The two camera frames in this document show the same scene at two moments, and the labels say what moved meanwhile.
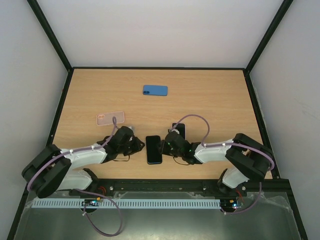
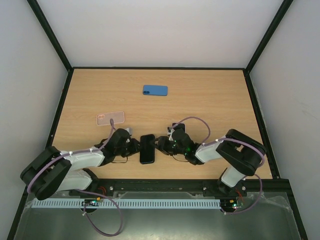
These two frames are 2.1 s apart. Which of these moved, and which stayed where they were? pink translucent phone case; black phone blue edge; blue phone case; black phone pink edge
Moved: black phone blue edge
Stayed: black phone pink edge; pink translucent phone case; blue phone case
